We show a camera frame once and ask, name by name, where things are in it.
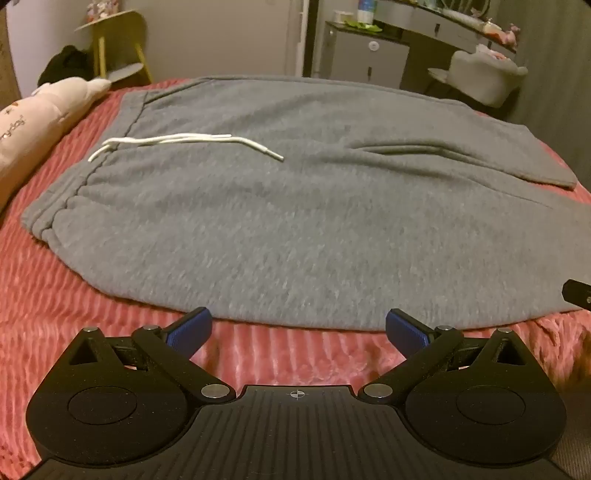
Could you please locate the grey desk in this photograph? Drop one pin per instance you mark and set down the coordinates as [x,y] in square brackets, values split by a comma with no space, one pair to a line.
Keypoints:
[443,25]

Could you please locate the black cloth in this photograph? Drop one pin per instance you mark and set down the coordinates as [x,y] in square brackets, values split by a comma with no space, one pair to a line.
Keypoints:
[69,64]

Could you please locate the pink ornament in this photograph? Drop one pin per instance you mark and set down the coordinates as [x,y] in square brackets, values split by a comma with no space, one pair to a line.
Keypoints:
[101,9]

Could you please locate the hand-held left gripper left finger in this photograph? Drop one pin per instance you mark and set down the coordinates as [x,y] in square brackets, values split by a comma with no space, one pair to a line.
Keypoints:
[193,326]

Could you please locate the grey pants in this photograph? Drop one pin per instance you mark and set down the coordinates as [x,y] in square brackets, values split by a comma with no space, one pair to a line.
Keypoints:
[277,230]

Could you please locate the green cloth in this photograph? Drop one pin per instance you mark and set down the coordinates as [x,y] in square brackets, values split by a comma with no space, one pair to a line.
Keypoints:
[367,26]

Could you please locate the grey cabinet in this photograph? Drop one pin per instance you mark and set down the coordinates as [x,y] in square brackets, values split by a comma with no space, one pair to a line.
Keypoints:
[351,50]

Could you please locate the white bottle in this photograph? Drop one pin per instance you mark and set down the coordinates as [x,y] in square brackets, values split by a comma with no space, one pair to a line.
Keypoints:
[368,11]

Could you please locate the red ribbed blanket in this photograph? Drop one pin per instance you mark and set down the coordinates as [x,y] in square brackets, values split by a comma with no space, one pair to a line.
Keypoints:
[46,300]

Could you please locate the pink plush pillow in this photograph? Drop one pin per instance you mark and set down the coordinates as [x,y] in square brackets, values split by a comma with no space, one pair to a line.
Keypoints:
[37,120]

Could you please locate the white chair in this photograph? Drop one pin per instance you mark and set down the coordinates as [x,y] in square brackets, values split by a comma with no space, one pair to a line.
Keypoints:
[485,78]

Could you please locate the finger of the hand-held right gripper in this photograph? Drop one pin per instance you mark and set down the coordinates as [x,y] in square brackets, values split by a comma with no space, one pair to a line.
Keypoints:
[577,293]

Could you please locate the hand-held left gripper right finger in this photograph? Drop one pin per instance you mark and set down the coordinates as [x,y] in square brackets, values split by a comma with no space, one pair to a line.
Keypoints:
[406,330]

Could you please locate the pink plush toy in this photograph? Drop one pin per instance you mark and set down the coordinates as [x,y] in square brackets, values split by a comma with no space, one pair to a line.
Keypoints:
[511,37]

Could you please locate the yellow side table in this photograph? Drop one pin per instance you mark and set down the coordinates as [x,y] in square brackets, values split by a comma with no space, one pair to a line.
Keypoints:
[121,25]

